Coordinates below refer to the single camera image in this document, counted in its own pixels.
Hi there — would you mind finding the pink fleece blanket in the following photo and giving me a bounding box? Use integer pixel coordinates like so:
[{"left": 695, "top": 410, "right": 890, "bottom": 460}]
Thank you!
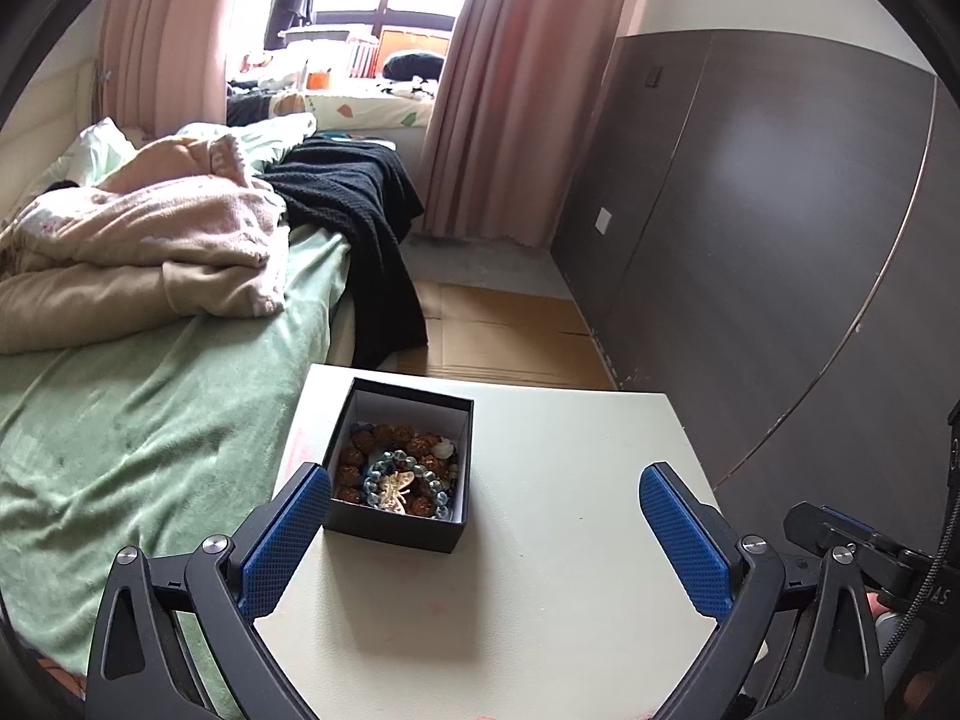
[{"left": 0, "top": 136, "right": 290, "bottom": 353}]

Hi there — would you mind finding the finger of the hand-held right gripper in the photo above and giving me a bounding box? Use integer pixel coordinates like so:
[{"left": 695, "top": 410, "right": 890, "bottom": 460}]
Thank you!
[{"left": 784, "top": 501, "right": 935, "bottom": 597}]

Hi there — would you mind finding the green bed sheet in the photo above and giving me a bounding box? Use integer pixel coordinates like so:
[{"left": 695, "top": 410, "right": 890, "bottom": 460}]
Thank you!
[{"left": 0, "top": 229, "right": 353, "bottom": 691}]

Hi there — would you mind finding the flat cardboard sheet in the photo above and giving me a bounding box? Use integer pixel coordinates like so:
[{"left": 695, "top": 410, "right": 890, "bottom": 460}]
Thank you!
[{"left": 397, "top": 277, "right": 620, "bottom": 391}]

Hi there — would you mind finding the black knit blanket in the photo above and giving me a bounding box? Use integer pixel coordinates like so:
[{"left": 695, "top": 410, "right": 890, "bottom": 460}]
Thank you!
[{"left": 259, "top": 139, "right": 428, "bottom": 370}]

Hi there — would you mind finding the beige bed base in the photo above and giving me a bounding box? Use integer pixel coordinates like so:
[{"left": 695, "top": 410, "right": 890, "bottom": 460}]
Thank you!
[{"left": 330, "top": 292, "right": 361, "bottom": 365}]

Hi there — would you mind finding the black jewelry box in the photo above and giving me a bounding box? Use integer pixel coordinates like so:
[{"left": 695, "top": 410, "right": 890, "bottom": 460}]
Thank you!
[{"left": 321, "top": 377, "right": 475, "bottom": 554}]

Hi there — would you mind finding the brown bead bracelet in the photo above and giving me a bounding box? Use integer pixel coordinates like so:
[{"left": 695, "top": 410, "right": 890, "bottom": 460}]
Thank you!
[{"left": 334, "top": 424, "right": 458, "bottom": 518}]

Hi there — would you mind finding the pink curtain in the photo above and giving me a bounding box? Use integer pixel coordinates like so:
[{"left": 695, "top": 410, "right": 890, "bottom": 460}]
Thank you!
[
  {"left": 416, "top": 0, "right": 631, "bottom": 245},
  {"left": 97, "top": 0, "right": 260, "bottom": 140}
]

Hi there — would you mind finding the light green patterned quilt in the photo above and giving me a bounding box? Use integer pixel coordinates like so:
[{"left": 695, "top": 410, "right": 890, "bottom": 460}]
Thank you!
[{"left": 75, "top": 118, "right": 316, "bottom": 188}]

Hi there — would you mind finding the white butterfly ornament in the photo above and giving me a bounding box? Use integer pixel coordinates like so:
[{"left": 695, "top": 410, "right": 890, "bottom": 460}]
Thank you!
[{"left": 375, "top": 469, "right": 417, "bottom": 515}]

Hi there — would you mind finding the blue bead bracelet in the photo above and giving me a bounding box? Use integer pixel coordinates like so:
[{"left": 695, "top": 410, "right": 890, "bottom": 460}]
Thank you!
[{"left": 362, "top": 450, "right": 457, "bottom": 515}]

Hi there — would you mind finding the grey braided cable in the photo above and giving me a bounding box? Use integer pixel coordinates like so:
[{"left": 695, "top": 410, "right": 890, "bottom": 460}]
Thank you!
[{"left": 881, "top": 491, "right": 960, "bottom": 661}]

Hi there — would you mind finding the floral print cushion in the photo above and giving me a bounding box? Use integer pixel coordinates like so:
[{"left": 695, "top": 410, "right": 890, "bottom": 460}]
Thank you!
[{"left": 300, "top": 86, "right": 440, "bottom": 128}]

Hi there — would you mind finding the beige headboard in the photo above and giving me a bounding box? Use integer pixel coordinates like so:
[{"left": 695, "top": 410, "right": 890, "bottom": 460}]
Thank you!
[{"left": 0, "top": 60, "right": 102, "bottom": 218}]

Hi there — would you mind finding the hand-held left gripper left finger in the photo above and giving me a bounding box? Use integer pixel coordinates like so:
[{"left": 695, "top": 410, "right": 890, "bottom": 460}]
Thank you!
[{"left": 86, "top": 461, "right": 335, "bottom": 720}]

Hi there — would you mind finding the black cushion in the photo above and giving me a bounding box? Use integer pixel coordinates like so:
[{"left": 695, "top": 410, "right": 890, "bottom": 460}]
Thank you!
[{"left": 382, "top": 51, "right": 447, "bottom": 82}]

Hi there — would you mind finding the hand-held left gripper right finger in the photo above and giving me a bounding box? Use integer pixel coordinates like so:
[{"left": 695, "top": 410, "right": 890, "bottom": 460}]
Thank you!
[{"left": 637, "top": 461, "right": 890, "bottom": 720}]

